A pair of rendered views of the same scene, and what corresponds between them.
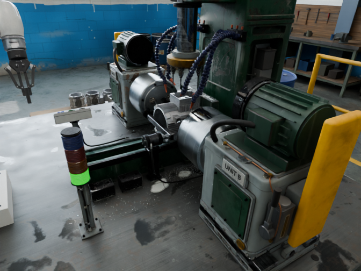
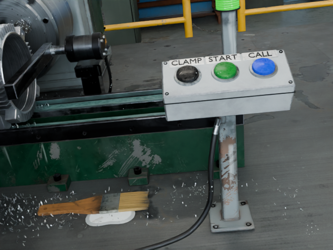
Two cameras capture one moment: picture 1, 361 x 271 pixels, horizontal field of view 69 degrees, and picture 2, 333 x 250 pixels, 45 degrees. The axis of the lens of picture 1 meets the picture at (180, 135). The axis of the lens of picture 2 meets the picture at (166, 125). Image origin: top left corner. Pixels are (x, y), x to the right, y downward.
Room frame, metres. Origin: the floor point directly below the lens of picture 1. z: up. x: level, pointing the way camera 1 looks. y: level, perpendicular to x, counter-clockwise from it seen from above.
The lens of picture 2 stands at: (1.66, 0.75, 1.26)
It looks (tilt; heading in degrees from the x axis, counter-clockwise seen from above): 27 degrees down; 214
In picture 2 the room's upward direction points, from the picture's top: 7 degrees counter-clockwise
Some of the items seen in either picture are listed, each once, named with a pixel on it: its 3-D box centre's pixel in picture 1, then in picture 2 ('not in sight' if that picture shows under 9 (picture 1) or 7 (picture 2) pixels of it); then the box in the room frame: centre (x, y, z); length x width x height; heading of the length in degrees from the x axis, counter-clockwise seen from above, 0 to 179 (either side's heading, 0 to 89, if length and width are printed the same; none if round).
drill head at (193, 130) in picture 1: (216, 144); (23, 24); (0.95, -0.15, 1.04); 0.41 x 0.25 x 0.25; 30
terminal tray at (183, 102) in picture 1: (185, 101); not in sight; (1.25, -0.02, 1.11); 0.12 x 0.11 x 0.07; 120
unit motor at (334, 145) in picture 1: (271, 158); not in sight; (0.67, -0.27, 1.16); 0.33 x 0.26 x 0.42; 30
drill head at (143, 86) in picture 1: (150, 94); not in sight; (1.54, 0.19, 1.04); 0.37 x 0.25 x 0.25; 30
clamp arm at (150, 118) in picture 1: (159, 126); (33, 67); (1.15, 0.10, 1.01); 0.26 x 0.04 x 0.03; 30
